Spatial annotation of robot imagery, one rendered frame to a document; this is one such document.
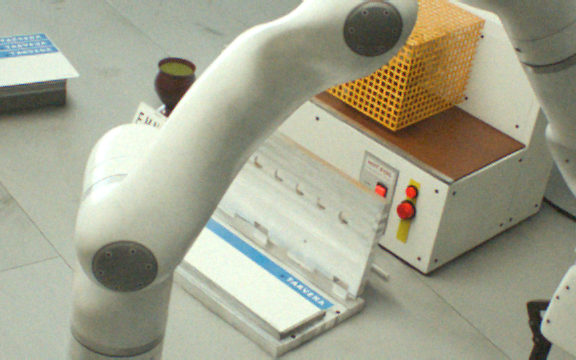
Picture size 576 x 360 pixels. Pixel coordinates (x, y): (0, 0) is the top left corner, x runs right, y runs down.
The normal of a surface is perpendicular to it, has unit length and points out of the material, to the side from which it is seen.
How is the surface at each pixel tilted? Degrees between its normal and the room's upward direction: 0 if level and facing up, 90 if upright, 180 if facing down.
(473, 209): 90
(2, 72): 0
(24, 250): 0
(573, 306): 83
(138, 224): 66
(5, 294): 0
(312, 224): 83
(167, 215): 71
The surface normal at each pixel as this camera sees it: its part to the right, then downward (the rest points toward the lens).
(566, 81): -0.13, 0.66
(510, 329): 0.15, -0.83
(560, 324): -0.68, 0.18
